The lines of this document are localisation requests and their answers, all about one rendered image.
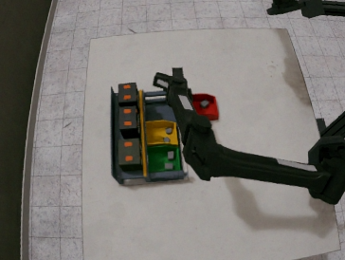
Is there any yellow open bin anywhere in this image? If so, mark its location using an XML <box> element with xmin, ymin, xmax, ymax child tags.
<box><xmin>146</xmin><ymin>121</ymin><xmax>178</xmax><ymax>147</ymax></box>

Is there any dark blue-grey shelf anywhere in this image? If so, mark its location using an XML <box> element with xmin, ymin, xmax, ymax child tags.
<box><xmin>110</xmin><ymin>86</ymin><xmax>189</xmax><ymax>184</ymax></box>

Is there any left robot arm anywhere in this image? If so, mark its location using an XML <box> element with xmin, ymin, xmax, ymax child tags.
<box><xmin>153</xmin><ymin>67</ymin><xmax>345</xmax><ymax>205</ymax></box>

